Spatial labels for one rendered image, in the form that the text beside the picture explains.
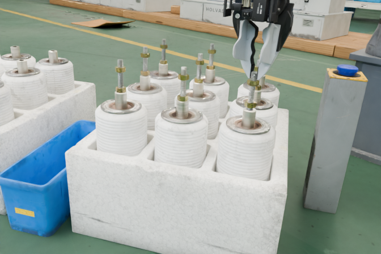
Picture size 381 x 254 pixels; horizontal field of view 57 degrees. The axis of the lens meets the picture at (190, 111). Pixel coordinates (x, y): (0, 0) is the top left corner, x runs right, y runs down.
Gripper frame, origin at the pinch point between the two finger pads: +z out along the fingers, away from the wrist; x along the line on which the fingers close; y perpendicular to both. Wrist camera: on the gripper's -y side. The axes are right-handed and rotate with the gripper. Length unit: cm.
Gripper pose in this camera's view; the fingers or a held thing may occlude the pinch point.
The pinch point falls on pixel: (256, 70)
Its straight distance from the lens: 58.5
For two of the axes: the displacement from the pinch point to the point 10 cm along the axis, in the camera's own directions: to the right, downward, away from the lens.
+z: -0.5, 9.3, 3.7
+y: -5.0, 3.0, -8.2
